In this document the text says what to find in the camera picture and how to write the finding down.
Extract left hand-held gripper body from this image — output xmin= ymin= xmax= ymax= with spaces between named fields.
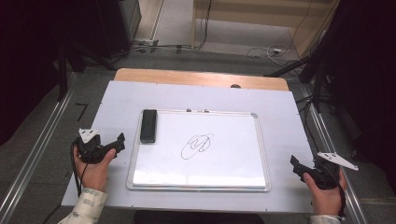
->
xmin=76 ymin=128 xmax=110 ymax=165

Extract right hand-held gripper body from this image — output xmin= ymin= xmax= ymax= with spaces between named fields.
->
xmin=307 ymin=151 xmax=360 ymax=190

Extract black whiteboard eraser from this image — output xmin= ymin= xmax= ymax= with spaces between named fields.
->
xmin=139 ymin=108 xmax=158 ymax=145

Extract person's right hand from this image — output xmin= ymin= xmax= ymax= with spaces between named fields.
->
xmin=303 ymin=170 xmax=347 ymax=216

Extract person's left hand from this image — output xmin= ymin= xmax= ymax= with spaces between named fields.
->
xmin=74 ymin=147 xmax=117 ymax=192

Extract silver-framed whiteboard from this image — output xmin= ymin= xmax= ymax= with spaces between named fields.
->
xmin=126 ymin=108 xmax=272 ymax=192

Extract black metal stand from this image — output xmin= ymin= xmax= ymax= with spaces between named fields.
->
xmin=263 ymin=52 xmax=328 ymax=114
xmin=55 ymin=40 xmax=117 ymax=103

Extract grey power strip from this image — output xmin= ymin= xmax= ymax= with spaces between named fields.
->
xmin=133 ymin=38 xmax=160 ymax=53

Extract dark curtain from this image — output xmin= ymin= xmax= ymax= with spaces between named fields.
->
xmin=0 ymin=0 xmax=106 ymax=147
xmin=321 ymin=0 xmax=396 ymax=190

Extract person's dark clothing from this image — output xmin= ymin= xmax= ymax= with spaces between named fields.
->
xmin=133 ymin=210 xmax=266 ymax=224

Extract black cabinet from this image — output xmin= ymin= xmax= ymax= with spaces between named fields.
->
xmin=92 ymin=0 xmax=143 ymax=60

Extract light wooden shelf unit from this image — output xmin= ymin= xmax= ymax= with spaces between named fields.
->
xmin=191 ymin=0 xmax=341 ymax=58

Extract right hand-held gripper cable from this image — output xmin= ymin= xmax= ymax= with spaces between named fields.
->
xmin=323 ymin=166 xmax=347 ymax=217

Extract hand-held gripper cable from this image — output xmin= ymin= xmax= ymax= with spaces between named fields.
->
xmin=323 ymin=166 xmax=347 ymax=217
xmin=70 ymin=138 xmax=88 ymax=198

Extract left hand-held gripper cable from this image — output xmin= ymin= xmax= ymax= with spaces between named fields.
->
xmin=70 ymin=138 xmax=88 ymax=198

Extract aluminium floor rail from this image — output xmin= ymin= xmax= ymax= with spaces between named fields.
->
xmin=302 ymin=85 xmax=370 ymax=224
xmin=0 ymin=73 xmax=78 ymax=224

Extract black cable by rail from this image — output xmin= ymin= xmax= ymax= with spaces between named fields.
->
xmin=294 ymin=94 xmax=322 ymax=154

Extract black floor cables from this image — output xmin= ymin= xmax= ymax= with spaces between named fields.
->
xmin=110 ymin=0 xmax=214 ymax=59

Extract white floor cable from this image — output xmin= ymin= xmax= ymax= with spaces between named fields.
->
xmin=247 ymin=44 xmax=293 ymax=67

